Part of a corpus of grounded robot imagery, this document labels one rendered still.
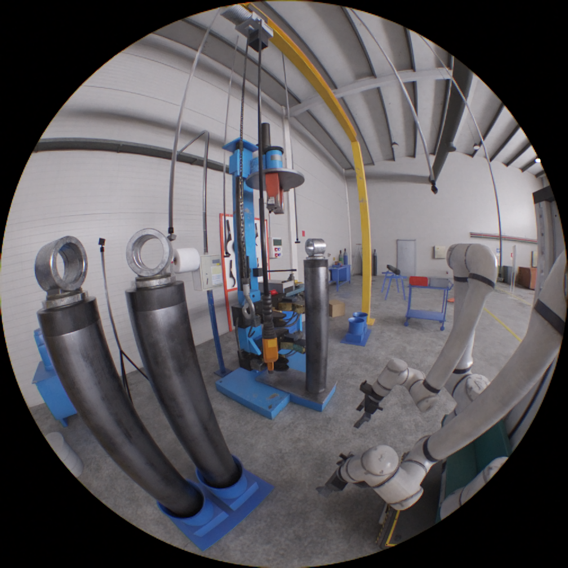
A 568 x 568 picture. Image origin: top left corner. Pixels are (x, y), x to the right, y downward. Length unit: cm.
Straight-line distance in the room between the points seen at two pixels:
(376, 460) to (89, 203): 340
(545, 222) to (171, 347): 130
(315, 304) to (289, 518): 167
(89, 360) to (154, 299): 27
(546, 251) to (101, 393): 142
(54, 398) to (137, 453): 201
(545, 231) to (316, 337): 169
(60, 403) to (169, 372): 222
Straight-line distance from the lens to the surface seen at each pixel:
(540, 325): 44
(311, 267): 158
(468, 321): 78
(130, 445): 78
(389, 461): 54
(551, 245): 89
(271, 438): 190
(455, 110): 690
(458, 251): 89
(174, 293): 62
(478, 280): 77
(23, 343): 339
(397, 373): 86
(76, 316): 58
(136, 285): 64
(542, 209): 90
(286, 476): 169
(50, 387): 268
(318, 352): 180
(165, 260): 63
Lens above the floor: 154
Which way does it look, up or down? 9 degrees down
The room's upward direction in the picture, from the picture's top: 3 degrees counter-clockwise
